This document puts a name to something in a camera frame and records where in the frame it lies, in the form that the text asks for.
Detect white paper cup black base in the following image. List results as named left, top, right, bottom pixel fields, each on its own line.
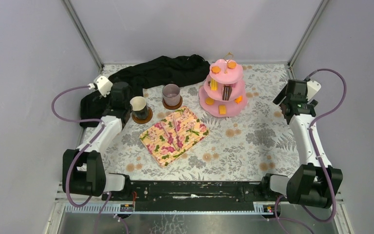
left=130, top=96, right=149, bottom=120

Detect purple mug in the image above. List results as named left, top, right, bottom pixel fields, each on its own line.
left=162, top=84, right=181, bottom=106

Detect chocolate wafer biscuit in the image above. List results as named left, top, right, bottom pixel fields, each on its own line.
left=222, top=85, right=232, bottom=101

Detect pink three-tier cake stand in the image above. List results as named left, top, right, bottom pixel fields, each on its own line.
left=199, top=52, right=248, bottom=117

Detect orange square cracker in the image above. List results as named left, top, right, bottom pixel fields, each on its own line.
left=219, top=105, right=227, bottom=115

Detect yellow wafer biscuit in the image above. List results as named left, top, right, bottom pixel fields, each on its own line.
left=209, top=78, right=218, bottom=91

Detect small orange cookie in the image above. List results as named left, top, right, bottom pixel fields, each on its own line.
left=227, top=61, right=237, bottom=69
left=210, top=66, right=221, bottom=74

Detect round orange cookie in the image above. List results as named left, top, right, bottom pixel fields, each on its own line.
left=205, top=97, right=215, bottom=106

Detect orange fish-shaped cookie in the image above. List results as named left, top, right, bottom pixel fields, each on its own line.
left=235, top=96, right=243, bottom=104

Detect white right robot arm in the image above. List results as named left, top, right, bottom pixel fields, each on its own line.
left=260, top=79, right=343, bottom=209

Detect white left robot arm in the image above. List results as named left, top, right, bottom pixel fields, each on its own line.
left=62, top=81, right=133, bottom=200

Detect brown round coaster left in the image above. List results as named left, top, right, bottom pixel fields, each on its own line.
left=131, top=107, right=153, bottom=124

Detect brown round coaster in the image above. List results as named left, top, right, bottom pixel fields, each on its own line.
left=162, top=96, right=184, bottom=111
left=131, top=107, right=153, bottom=124

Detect black cloth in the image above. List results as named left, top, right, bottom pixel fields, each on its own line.
left=80, top=55, right=210, bottom=120

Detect brown round coaster right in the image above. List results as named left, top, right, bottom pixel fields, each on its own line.
left=162, top=96, right=184, bottom=111

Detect floral serving tray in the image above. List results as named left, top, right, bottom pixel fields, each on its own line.
left=139, top=106, right=209, bottom=167

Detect floral tablecloth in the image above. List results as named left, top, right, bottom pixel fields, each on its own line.
left=102, top=64, right=299, bottom=181

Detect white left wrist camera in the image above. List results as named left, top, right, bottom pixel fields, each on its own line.
left=89, top=75, right=113, bottom=98

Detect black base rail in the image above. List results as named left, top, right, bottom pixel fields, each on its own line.
left=110, top=180, right=278, bottom=213

